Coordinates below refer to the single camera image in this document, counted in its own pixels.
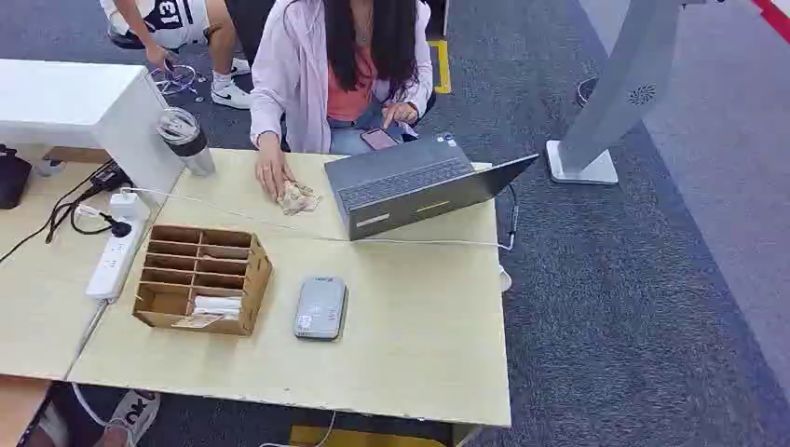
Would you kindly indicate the grey open laptop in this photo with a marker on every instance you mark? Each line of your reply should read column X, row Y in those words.
column 401, row 185

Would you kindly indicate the pink smartphone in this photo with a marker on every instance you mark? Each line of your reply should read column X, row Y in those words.
column 378, row 139

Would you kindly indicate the crumpled paper wad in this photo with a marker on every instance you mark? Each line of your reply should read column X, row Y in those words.
column 297, row 199

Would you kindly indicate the grey card reader device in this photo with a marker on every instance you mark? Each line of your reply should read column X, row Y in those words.
column 320, row 308

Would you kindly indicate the seated person at desk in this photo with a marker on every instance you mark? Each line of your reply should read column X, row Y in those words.
column 296, row 74

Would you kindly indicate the white cards in box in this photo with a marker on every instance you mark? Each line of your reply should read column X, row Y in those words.
column 216, row 305

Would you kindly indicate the wooden compartment card box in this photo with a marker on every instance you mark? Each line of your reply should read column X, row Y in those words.
column 197, row 277

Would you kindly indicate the steel tumbler with lid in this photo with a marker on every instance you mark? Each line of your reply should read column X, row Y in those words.
column 187, row 143

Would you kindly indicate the white charger plug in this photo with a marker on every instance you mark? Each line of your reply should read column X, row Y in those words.
column 126, row 205

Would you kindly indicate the white power strip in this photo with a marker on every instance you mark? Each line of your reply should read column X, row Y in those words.
column 117, row 256

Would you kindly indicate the black power adapter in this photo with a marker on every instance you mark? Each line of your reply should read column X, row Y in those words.
column 108, row 177

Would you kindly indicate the crouching person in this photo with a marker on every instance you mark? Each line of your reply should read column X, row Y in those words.
column 176, row 21

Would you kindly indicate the person's shoe with print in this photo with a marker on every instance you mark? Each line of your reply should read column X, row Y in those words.
column 133, row 413

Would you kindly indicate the black bag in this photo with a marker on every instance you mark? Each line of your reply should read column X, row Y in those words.
column 12, row 179

